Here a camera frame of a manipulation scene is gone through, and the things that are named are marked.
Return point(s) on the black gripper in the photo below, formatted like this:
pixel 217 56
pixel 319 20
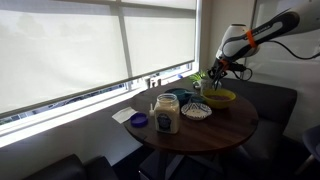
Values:
pixel 219 68

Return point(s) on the white printed paper cup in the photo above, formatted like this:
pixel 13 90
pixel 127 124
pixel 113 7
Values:
pixel 206 86

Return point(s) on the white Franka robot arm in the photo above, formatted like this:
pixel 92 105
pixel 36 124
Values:
pixel 266 30

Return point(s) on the yellow bowl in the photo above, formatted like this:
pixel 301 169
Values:
pixel 219 101

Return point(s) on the blue patterned white small bowl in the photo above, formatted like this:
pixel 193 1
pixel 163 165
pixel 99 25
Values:
pixel 196 111

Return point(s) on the dark teal bowl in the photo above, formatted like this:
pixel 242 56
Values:
pixel 178 93

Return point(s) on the small green potted plant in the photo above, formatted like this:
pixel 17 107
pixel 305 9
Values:
pixel 197 77

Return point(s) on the small teal cup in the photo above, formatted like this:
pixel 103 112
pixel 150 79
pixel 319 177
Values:
pixel 197 99

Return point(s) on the black sofa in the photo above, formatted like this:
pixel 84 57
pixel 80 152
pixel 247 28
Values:
pixel 266 103

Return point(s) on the glass jar with cream contents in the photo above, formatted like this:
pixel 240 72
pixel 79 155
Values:
pixel 166 115

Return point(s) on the white window latch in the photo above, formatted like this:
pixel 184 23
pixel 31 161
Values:
pixel 153 81

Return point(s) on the narrow white roller blind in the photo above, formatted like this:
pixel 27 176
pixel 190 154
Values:
pixel 160 36

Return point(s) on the small white bottle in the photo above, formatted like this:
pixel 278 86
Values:
pixel 151 110

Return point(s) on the blue jar lid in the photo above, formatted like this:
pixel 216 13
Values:
pixel 139 120

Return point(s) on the white table base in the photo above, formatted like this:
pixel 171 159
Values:
pixel 173 164

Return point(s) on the white paper napkin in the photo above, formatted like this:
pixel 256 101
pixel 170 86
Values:
pixel 124 114

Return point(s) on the blue grey chair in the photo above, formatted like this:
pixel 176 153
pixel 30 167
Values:
pixel 313 140

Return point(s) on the wide white roller blind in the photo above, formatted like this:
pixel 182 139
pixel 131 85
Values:
pixel 60 53

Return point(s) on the black leather chair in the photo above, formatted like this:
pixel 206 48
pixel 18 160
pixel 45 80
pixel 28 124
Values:
pixel 70 168

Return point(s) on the wrist camera with orange mount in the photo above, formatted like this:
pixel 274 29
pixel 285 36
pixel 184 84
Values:
pixel 237 67

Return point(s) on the white wall board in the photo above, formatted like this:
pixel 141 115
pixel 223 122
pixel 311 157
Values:
pixel 286 71

